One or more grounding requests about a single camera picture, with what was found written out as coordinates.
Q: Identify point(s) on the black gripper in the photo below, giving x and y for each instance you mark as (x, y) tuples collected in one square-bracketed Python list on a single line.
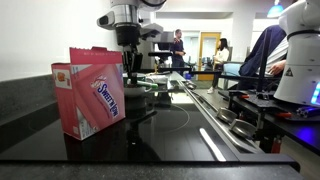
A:
[(128, 36)]

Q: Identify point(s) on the green marker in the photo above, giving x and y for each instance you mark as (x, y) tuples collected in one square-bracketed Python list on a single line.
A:
[(146, 84)]

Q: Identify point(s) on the grey round pan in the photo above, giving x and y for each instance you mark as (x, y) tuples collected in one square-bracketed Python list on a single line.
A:
[(135, 91)]

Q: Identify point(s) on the person in dark clothes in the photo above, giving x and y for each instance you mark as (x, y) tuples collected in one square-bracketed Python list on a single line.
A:
[(177, 50)]

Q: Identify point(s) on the pink Sweet'N Low box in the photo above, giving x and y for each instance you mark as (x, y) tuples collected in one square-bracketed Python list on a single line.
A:
[(88, 96)]

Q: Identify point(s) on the silver stove knob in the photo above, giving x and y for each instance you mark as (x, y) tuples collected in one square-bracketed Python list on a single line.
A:
[(243, 128), (190, 85), (226, 115)]

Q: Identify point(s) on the black glass cooktop stove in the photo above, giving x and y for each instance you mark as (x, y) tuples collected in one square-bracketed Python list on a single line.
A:
[(150, 133)]

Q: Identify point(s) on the yellow door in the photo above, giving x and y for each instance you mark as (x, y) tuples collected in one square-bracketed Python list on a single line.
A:
[(208, 43)]

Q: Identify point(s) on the woman in white top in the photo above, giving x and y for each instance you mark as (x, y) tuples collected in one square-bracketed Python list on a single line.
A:
[(220, 58)]

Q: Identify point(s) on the light blue chair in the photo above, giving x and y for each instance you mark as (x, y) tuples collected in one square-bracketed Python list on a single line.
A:
[(232, 69)]

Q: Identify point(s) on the orange black clamp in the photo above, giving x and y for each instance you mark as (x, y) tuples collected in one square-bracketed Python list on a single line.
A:
[(244, 96), (276, 143)]

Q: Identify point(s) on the seated person in navy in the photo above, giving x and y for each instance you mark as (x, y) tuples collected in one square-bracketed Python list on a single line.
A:
[(260, 53)]

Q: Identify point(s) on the blue pendant lamp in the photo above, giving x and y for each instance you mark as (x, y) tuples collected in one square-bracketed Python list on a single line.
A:
[(275, 10)]

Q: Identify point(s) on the black pegboard base plate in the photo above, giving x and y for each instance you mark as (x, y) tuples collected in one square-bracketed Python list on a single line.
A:
[(263, 103)]

